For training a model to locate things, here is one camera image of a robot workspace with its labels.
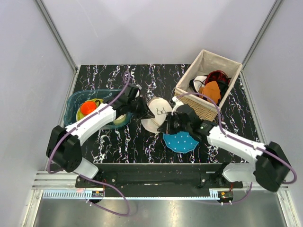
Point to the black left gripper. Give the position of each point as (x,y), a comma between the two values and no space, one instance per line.
(145,113)

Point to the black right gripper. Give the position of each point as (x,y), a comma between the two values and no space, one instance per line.
(166,127)

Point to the white mesh laundry bag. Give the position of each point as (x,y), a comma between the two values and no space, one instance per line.
(159,107)

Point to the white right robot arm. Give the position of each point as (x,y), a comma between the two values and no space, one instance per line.
(265,164)

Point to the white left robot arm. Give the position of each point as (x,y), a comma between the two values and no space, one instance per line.
(64,147)

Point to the blue polka dot plate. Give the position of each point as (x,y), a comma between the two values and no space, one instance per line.
(181,142)

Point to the cream mug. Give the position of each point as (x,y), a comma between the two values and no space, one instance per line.
(119,120)

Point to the orange cup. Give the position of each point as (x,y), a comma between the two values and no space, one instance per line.
(88,107)

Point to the white garment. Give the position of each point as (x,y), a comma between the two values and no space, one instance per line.
(197,83)

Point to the orange cloth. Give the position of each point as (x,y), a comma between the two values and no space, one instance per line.
(212,91)

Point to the yellow green bowl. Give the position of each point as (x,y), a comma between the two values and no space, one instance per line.
(80,116)

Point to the wicker basket with liner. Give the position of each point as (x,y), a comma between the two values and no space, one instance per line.
(205,63)

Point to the teal plastic tub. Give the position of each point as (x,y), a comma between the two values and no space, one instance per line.
(80,97)

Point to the red black garment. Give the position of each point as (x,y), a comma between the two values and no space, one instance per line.
(220,78)

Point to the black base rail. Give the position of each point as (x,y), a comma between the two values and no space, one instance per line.
(165,180)

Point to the left aluminium frame post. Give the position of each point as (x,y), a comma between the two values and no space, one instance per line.
(53,29)

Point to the aluminium frame post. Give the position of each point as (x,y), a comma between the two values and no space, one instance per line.
(270,16)
(53,29)

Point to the right aluminium frame post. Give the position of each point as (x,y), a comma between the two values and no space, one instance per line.
(270,16)

